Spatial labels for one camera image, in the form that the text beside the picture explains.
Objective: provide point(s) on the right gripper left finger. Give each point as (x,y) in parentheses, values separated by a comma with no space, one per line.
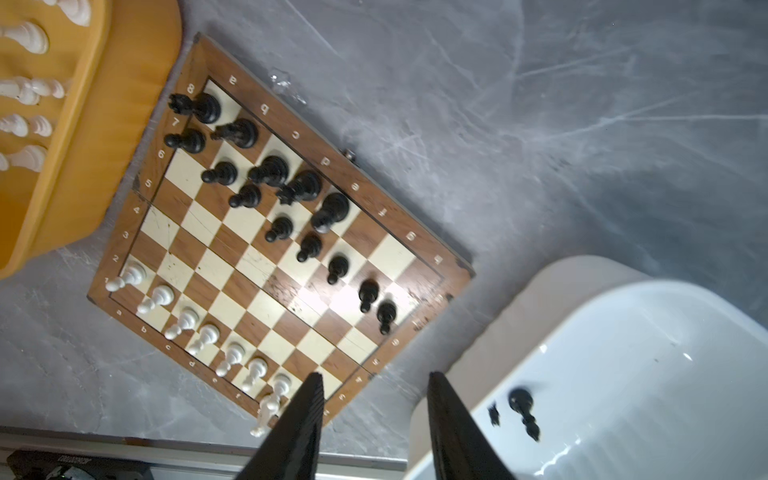
(291,449)

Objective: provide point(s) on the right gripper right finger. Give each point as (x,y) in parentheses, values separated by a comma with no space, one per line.
(460,450)

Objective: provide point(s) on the black chess piece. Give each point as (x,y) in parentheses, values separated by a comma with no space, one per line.
(521,401)

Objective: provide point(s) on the white plastic tray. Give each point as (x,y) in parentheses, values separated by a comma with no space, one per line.
(632,377)

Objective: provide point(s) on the wooden chess board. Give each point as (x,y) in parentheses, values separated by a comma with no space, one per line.
(254,253)

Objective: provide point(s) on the white chess piece in tray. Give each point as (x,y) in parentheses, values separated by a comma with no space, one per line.
(28,35)

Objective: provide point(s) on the yellow plastic tray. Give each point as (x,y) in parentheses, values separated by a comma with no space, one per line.
(71,118)

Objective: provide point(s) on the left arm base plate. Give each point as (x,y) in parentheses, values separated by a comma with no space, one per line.
(29,464)

